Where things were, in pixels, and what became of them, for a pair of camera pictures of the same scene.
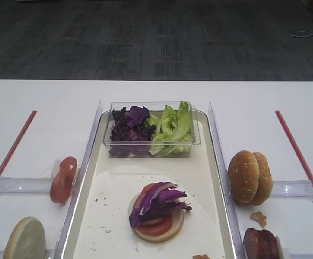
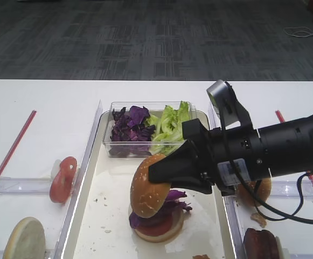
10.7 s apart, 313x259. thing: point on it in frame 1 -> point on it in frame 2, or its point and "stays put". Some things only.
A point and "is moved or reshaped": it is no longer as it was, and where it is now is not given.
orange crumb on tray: [204, 256] stays put
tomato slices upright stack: [61, 189] stays put
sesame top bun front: [243, 176] is moved or reshaped
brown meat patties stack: [259, 244] stays put
